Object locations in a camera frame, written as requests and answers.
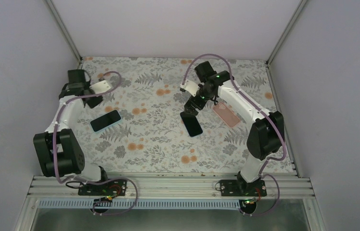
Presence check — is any aluminium corner post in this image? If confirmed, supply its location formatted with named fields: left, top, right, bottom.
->
left=266, top=0, right=308, bottom=68
left=45, top=0, right=82, bottom=64

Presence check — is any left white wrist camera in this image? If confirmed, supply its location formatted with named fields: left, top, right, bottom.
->
left=90, top=80, right=112, bottom=94

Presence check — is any floral patterned table mat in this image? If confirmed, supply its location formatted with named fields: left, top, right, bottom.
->
left=52, top=56, right=296, bottom=174

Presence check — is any left aluminium corner post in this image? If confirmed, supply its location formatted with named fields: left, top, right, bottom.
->
left=45, top=0, right=82, bottom=64

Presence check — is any right aluminium corner post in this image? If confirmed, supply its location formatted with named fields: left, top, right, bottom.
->
left=266, top=0, right=308, bottom=68

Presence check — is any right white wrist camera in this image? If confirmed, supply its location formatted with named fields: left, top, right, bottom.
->
left=180, top=80, right=200, bottom=97

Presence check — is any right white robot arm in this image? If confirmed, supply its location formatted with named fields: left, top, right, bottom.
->
left=180, top=61, right=287, bottom=196

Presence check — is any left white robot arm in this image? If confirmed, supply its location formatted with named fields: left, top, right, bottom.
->
left=33, top=69, right=111, bottom=195

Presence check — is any pink phone case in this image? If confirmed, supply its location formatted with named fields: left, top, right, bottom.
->
left=213, top=103, right=241, bottom=128

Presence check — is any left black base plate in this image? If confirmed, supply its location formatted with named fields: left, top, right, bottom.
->
left=78, top=179, right=127, bottom=197

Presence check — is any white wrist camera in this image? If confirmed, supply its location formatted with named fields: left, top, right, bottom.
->
left=180, top=80, right=200, bottom=97
left=90, top=80, right=112, bottom=94

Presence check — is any aluminium mounting rail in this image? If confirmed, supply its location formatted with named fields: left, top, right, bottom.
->
left=27, top=173, right=315, bottom=199

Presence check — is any slotted grey cable duct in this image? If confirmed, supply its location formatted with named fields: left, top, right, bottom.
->
left=37, top=198, right=240, bottom=210

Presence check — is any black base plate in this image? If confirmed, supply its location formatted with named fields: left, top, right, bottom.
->
left=218, top=179, right=267, bottom=197
left=78, top=179, right=127, bottom=197

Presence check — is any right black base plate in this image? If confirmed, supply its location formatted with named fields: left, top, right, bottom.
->
left=218, top=179, right=267, bottom=197

